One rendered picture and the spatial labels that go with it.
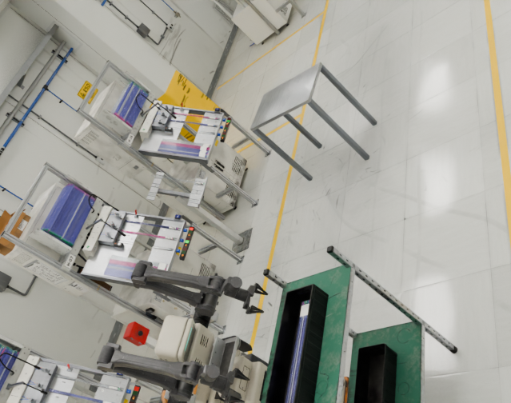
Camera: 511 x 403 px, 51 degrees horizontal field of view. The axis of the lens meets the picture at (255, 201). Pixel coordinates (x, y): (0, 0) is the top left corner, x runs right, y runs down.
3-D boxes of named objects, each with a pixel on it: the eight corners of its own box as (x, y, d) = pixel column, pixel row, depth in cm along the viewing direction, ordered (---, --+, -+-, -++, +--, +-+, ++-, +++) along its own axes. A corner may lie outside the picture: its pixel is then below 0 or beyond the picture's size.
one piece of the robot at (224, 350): (226, 402, 274) (194, 385, 264) (238, 351, 291) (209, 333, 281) (248, 399, 264) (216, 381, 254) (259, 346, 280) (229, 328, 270)
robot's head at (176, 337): (157, 365, 263) (151, 352, 251) (170, 325, 275) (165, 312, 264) (185, 370, 260) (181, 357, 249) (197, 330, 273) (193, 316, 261)
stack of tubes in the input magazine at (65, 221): (96, 198, 479) (70, 181, 467) (73, 245, 448) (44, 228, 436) (89, 203, 487) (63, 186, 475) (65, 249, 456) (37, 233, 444)
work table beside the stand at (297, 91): (369, 159, 463) (308, 99, 426) (309, 181, 512) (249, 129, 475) (377, 121, 487) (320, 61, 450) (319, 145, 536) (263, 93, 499)
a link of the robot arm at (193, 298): (133, 270, 272) (126, 287, 266) (137, 258, 261) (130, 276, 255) (216, 301, 278) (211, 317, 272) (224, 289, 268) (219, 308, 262)
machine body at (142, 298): (221, 269, 536) (173, 236, 508) (202, 333, 494) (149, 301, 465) (181, 285, 578) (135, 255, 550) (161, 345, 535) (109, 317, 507)
